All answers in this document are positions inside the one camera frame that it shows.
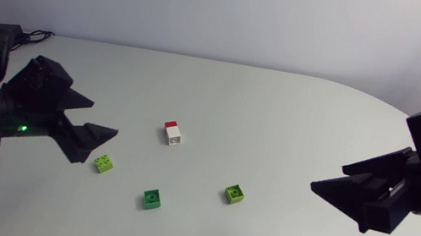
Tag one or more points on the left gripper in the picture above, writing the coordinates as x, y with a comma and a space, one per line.
27, 121

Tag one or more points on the lime green toy brick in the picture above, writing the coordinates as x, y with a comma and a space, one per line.
234, 193
103, 163

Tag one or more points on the red toy brick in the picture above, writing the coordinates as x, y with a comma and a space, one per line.
170, 124

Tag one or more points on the white toy brick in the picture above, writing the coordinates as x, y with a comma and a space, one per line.
173, 135

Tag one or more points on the dark green toy brick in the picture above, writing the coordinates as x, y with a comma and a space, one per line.
152, 199

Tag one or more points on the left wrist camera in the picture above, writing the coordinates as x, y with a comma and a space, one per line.
42, 79

